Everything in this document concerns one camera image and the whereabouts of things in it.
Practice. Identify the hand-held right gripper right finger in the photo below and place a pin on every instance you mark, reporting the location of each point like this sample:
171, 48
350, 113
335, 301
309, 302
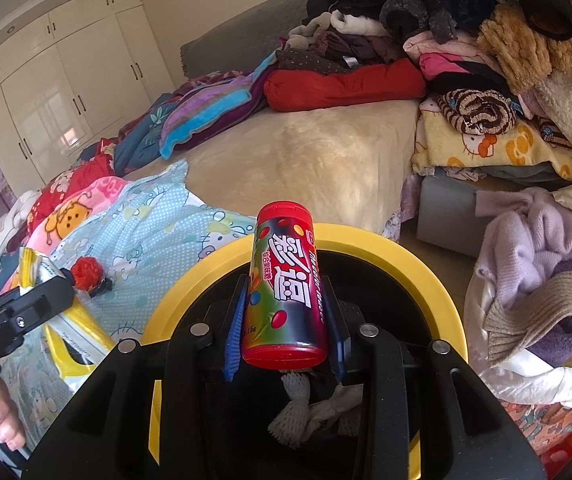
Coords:
338, 355

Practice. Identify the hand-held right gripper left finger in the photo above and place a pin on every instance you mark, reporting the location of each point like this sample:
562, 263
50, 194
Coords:
233, 340

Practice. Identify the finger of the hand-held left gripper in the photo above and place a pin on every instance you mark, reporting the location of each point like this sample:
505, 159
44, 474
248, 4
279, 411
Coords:
41, 302

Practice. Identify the yellow foil snack packet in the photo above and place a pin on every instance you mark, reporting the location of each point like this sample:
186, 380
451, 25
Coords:
38, 270

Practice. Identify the yellow plastic bag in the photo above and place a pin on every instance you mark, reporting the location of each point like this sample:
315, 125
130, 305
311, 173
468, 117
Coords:
81, 340

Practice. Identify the white plastic bag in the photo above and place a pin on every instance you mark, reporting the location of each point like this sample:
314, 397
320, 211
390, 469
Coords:
336, 410

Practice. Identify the red plastic bag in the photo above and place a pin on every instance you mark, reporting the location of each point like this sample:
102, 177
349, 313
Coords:
87, 272

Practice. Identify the green black wrapper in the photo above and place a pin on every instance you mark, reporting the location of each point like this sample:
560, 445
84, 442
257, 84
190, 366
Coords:
102, 286

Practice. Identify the red candy tube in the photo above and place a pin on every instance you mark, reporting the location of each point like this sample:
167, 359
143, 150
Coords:
281, 285

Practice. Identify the white foam net sleeve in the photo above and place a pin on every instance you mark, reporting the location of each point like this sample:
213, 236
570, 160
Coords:
288, 415

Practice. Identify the yellow rimmed waste bin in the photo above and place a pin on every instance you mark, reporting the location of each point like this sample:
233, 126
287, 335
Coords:
396, 260

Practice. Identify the black bin liner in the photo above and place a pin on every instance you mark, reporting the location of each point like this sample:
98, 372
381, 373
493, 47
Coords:
391, 300

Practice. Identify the white cloth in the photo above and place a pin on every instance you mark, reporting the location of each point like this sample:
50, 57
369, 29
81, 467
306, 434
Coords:
11, 220

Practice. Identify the pink bear print blanket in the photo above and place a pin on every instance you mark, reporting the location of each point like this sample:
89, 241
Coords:
76, 215

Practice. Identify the light blue cat print blanket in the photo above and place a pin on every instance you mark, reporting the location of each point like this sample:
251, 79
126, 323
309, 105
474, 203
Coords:
166, 230

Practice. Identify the red floral quilt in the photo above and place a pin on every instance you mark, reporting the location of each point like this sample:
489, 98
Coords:
76, 175

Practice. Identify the beige bed sheet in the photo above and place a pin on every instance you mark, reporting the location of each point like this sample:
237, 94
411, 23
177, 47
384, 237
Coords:
306, 160

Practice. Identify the purple and beige sweaters pile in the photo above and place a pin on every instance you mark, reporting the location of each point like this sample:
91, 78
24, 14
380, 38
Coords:
531, 380

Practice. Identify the blue leaf print quilt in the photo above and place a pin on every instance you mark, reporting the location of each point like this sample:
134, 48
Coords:
141, 135

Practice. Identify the beige ribbed sweater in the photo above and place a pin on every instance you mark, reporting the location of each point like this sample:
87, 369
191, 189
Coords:
546, 310

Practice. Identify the orange printed cloth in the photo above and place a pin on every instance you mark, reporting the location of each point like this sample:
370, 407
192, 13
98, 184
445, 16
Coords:
541, 425

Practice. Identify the cream wardrobe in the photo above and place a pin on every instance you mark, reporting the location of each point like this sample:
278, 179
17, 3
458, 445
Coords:
66, 85

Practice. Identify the lavender fleece garment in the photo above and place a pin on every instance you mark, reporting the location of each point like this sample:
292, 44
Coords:
531, 245

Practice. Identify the colourful striped blanket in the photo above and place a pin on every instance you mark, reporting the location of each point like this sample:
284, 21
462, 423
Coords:
206, 110

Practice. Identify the yellow cat print blanket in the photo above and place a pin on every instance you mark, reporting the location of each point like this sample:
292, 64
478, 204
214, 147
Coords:
516, 152

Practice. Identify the brown striped garment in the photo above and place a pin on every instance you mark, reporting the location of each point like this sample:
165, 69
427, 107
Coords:
476, 110

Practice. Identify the dark dotted garment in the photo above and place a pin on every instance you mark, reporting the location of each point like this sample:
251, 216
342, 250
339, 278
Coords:
311, 62

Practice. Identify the grey headboard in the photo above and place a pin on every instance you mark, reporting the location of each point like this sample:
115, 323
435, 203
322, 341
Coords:
236, 35

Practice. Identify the pink garment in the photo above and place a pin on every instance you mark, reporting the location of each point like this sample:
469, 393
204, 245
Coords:
436, 45

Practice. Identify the off-white garment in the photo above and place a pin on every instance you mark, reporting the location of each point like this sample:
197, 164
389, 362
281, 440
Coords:
351, 22

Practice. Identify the grey knit garment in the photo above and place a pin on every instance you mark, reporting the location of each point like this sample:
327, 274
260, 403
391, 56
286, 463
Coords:
406, 10

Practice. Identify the tan fuzzy garment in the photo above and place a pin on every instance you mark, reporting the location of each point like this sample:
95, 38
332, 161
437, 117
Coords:
521, 45

